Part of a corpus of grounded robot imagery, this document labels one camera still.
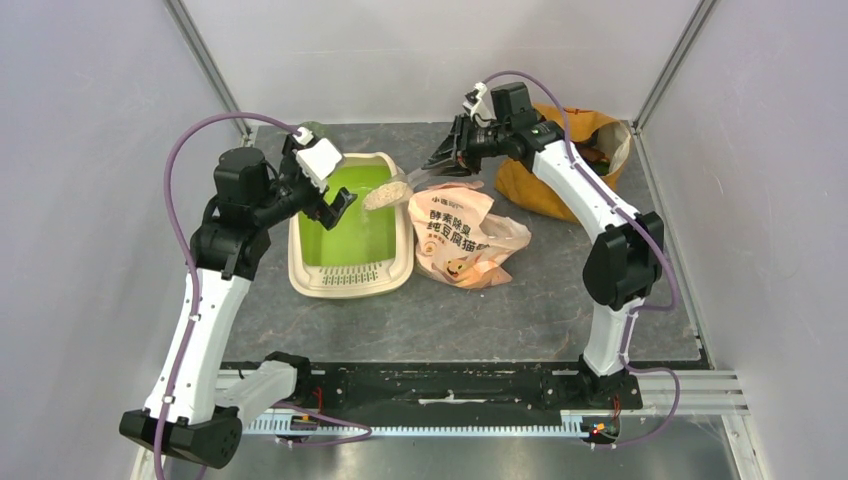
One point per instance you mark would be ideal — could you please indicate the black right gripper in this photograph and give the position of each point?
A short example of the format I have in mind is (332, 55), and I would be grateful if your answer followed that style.
(454, 157)

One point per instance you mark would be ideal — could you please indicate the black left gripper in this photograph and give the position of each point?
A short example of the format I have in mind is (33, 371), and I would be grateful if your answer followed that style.
(289, 166)

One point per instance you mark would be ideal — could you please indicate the clear plastic scoop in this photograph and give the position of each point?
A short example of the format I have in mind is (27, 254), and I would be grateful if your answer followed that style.
(395, 190)

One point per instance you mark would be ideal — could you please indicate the cream green litter box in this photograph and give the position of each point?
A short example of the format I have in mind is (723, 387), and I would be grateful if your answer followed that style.
(368, 253)

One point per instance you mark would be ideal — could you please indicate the pink cat litter bag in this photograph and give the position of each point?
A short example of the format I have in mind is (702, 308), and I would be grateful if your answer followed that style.
(459, 241)

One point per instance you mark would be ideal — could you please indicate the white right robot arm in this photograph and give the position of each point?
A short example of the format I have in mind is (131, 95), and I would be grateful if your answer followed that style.
(626, 258)

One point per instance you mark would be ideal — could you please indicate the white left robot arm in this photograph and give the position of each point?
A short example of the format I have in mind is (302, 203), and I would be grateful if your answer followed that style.
(185, 417)

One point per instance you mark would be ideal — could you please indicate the green fuzzy ball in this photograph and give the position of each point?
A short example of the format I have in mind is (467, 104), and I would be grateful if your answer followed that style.
(317, 129)

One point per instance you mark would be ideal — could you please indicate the orange paper bag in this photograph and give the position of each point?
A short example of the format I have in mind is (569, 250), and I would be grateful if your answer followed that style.
(585, 175)

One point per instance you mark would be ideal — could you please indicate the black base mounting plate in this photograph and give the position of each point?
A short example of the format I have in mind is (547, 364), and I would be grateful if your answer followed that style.
(462, 394)

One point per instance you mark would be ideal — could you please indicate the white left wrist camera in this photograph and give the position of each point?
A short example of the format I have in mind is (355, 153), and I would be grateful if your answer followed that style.
(317, 157)

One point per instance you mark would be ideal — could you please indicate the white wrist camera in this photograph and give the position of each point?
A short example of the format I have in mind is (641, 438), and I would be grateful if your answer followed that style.
(475, 106)
(317, 157)

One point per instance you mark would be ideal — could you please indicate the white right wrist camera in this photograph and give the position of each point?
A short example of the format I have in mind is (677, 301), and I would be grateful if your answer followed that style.
(475, 106)

